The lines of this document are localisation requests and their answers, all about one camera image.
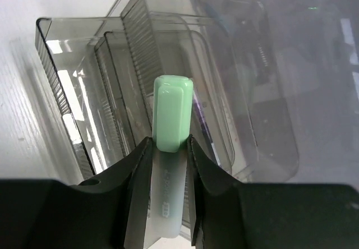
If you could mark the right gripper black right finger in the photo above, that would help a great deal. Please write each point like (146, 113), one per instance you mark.
(214, 202)

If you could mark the green highlighter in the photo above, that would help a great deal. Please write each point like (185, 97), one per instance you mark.
(172, 108)

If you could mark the clear acrylic drawer organizer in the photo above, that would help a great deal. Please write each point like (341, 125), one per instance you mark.
(169, 69)

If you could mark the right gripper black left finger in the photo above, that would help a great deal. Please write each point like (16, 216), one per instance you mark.
(123, 189)

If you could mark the blue gel pen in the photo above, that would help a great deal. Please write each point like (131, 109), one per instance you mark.
(205, 132)

